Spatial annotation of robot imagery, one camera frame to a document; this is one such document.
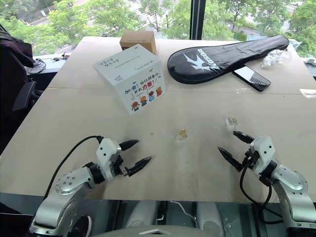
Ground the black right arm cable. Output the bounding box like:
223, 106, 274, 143
239, 154, 274, 206

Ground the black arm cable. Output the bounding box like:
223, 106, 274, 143
239, 154, 274, 206
43, 135, 103, 201

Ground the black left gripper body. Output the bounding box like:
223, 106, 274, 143
110, 150, 129, 177

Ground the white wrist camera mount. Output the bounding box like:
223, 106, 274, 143
95, 138, 122, 182
249, 135, 276, 175

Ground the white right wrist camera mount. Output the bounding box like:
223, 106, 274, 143
249, 135, 276, 175

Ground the tangled black cable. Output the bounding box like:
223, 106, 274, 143
26, 57, 47, 75

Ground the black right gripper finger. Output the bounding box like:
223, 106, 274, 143
217, 147, 245, 173
233, 130, 255, 145

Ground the brown cardboard box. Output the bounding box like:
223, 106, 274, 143
119, 30, 158, 54

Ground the bunch of keys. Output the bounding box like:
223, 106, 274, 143
50, 52, 72, 63

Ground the black racket bag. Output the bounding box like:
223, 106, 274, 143
166, 34, 290, 84

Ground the crumpled clear plastic wrap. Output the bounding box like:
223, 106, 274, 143
261, 49, 292, 68

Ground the white printed cardboard box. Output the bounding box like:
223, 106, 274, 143
93, 44, 167, 117

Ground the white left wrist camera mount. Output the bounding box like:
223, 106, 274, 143
95, 138, 122, 182

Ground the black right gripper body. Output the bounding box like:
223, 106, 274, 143
242, 143, 260, 171

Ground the black window frame post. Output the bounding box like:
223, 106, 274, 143
190, 0, 204, 40

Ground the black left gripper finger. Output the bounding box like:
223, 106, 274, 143
126, 155, 155, 177
119, 139, 140, 152

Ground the black smartphone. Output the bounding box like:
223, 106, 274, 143
232, 65, 272, 93

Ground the thin white cable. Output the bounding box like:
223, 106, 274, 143
169, 200, 198, 228

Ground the white robot leg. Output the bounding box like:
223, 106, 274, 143
196, 201, 226, 237
125, 200, 159, 229

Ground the black office chair with garment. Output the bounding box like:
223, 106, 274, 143
0, 24, 44, 155

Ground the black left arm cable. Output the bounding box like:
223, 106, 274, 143
43, 135, 103, 201

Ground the clear-wrapped yellow candy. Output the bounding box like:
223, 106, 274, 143
173, 127, 190, 144
225, 115, 238, 130

